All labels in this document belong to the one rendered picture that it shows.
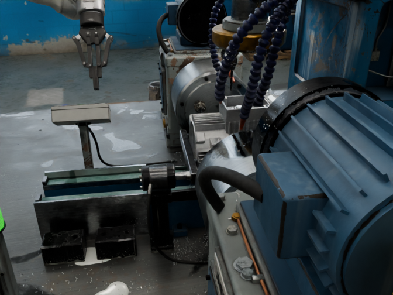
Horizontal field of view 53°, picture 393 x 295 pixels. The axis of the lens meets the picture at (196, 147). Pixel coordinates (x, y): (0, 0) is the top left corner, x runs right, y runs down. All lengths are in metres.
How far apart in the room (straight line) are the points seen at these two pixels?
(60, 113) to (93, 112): 0.10
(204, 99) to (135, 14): 5.40
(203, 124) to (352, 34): 0.40
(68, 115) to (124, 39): 5.44
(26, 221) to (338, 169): 1.02
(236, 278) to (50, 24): 6.27
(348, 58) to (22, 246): 0.94
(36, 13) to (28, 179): 5.28
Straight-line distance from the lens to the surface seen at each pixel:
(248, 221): 0.57
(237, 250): 0.54
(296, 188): 0.39
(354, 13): 0.93
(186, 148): 1.06
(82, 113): 1.26
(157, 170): 0.95
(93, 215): 1.10
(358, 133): 0.43
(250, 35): 0.93
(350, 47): 0.94
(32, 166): 1.56
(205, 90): 1.25
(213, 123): 1.04
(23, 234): 1.23
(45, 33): 6.67
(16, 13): 6.67
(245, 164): 0.74
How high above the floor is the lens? 1.52
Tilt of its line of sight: 27 degrees down
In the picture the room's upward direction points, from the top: straight up
